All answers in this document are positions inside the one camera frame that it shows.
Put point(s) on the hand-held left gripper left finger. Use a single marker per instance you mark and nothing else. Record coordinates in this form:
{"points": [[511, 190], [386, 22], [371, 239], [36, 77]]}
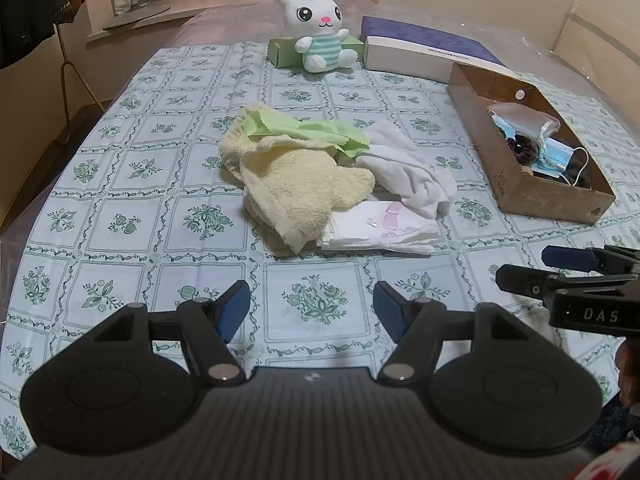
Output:
{"points": [[232, 310]]}

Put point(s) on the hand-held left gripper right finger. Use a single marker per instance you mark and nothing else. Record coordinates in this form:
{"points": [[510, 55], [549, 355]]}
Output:
{"points": [[387, 310]]}

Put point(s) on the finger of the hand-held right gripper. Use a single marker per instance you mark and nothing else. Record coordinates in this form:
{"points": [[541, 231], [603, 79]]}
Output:
{"points": [[565, 257], [525, 282]]}

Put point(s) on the brown cardboard box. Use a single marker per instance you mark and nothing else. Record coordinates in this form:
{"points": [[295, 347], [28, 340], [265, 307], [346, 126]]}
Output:
{"points": [[540, 200]]}

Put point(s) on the white soft packet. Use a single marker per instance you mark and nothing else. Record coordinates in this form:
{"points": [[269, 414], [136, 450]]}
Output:
{"points": [[380, 232]]}

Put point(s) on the blue face mask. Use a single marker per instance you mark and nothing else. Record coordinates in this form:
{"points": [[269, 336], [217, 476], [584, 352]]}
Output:
{"points": [[560, 157]]}

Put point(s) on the brown hair scrunchie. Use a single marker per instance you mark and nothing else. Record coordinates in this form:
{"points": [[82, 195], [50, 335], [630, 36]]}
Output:
{"points": [[524, 147]]}

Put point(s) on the cream fluffy towel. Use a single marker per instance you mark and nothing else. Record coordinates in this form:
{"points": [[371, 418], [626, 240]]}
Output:
{"points": [[295, 185]]}

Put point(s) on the white cloth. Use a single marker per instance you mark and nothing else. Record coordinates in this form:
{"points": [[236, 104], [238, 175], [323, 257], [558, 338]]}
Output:
{"points": [[405, 170]]}

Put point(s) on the clear plastic bag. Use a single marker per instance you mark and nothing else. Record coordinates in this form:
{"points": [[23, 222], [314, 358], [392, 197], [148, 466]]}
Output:
{"points": [[525, 117]]}

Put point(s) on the light green cloth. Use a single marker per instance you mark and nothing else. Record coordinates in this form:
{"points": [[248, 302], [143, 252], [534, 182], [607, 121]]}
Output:
{"points": [[320, 132]]}

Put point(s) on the person's right hand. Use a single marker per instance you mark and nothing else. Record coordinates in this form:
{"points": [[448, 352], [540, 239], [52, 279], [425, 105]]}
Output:
{"points": [[630, 365]]}

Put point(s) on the green floral tablecloth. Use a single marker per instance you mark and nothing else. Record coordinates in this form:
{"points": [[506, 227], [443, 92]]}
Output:
{"points": [[150, 185]]}

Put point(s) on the red white patterned clothing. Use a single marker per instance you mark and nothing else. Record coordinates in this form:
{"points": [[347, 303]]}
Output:
{"points": [[620, 465]]}

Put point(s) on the plastic wrapped wooden headboard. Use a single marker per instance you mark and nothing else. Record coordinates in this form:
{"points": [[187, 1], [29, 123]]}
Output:
{"points": [[600, 45]]}

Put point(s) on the purple and white box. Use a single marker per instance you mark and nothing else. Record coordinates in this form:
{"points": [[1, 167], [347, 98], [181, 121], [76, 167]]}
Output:
{"points": [[425, 45]]}

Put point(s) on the green carton box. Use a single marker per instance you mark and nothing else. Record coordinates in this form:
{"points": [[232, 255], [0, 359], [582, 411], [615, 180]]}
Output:
{"points": [[282, 52]]}

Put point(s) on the metal coat rack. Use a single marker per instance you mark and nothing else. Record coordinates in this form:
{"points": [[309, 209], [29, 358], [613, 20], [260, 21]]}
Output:
{"points": [[75, 75]]}

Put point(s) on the plastic covered bed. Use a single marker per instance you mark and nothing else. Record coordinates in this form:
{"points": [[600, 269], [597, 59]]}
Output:
{"points": [[225, 25]]}

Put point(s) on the white plush bunny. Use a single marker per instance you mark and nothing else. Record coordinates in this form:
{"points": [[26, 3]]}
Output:
{"points": [[320, 25]]}

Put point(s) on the black puffer jacket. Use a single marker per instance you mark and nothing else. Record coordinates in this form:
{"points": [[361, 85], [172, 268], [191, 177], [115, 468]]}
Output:
{"points": [[25, 5]]}

